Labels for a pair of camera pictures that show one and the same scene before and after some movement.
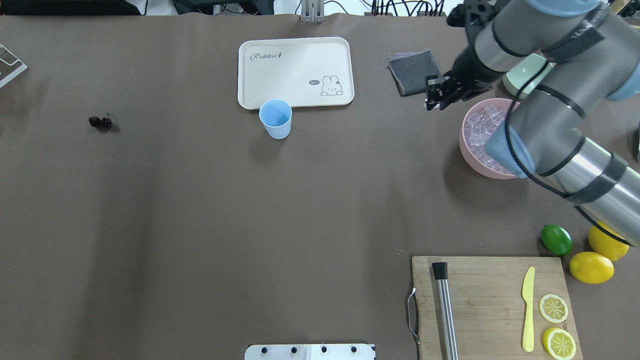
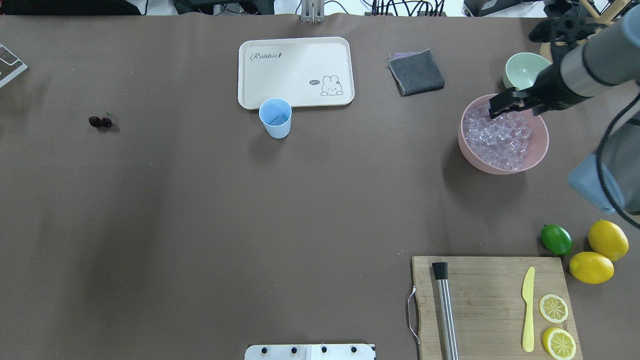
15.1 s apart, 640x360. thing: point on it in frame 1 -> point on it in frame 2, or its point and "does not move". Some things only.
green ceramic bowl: (515, 79) does not move
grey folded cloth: (409, 70) does not move
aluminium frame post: (312, 11) does not move
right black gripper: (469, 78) -> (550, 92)
